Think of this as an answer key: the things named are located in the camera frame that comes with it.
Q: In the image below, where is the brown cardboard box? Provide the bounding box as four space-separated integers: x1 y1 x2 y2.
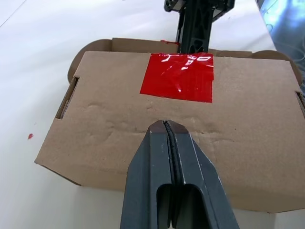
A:
34 37 305 214

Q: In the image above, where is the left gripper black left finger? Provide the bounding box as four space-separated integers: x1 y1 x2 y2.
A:
120 120 176 229

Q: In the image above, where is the red tape patch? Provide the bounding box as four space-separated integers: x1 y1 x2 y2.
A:
139 40 215 104

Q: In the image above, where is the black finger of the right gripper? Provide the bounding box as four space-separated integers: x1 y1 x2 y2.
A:
180 4 213 54
175 13 185 46

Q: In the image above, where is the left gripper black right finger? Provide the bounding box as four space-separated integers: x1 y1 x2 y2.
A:
166 120 240 229

